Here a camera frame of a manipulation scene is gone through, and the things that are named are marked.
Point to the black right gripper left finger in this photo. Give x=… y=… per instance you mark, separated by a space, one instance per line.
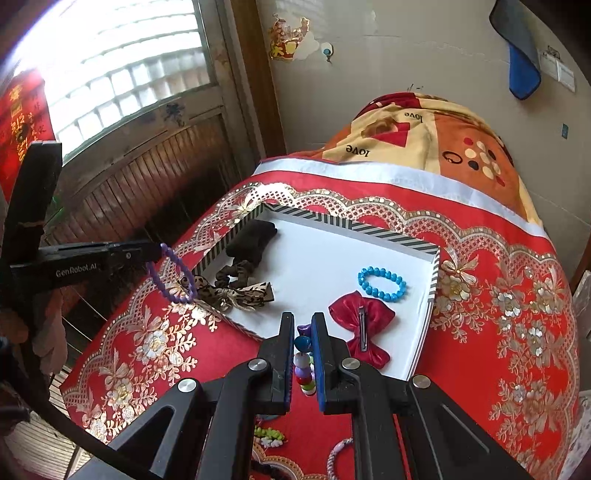
x=205 y=430

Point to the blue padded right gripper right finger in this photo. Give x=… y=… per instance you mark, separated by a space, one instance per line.
x=403 y=429

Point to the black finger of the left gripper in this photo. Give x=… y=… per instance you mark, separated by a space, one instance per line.
x=113 y=256

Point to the dark red satin bow clip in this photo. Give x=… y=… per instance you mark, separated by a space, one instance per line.
x=365 y=318

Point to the black velvet hair item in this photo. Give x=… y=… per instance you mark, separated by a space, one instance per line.
x=250 y=242

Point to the brown leopard bow scrunchie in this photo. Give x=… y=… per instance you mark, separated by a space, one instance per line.
x=231 y=288

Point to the red floral embroidered bedspread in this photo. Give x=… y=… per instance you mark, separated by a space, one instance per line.
x=502 y=338

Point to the black white striped box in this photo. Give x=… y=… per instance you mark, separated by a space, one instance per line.
x=316 y=258

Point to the red gold calligraphy banner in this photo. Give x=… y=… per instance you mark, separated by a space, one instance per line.
x=24 y=119

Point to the window with bright grille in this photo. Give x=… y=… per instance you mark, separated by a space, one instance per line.
x=105 y=61

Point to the clear plastic bag on chair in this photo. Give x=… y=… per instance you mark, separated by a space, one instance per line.
x=582 y=306

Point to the brown wooden chair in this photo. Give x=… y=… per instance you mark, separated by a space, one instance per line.
x=582 y=267

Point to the orange beige love blanket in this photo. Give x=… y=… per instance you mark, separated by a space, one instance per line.
x=435 y=135

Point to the blue grey hanging cloth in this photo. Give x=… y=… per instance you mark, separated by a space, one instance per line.
x=508 y=20

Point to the red gold wall sticker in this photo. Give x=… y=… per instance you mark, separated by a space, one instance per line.
x=290 y=43

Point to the wall hook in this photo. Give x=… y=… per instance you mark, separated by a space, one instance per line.
x=327 y=50

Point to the small teal wall sticker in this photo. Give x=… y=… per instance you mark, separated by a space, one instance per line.
x=564 y=131

